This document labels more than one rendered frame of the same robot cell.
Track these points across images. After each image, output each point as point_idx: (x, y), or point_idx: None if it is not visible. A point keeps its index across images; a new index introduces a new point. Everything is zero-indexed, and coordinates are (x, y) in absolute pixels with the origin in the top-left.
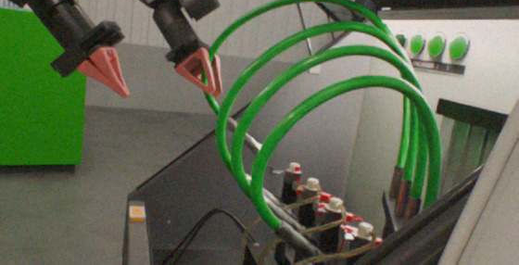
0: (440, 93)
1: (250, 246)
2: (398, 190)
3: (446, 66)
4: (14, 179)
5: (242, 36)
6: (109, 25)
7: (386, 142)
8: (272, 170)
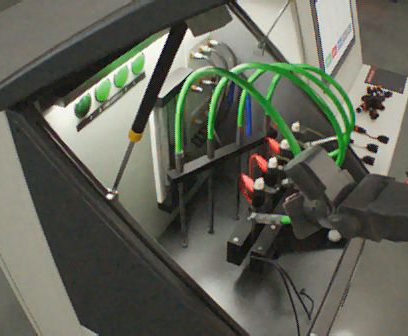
0: (134, 102)
1: (266, 249)
2: (213, 145)
3: (132, 83)
4: None
5: None
6: None
7: (105, 184)
8: (273, 192)
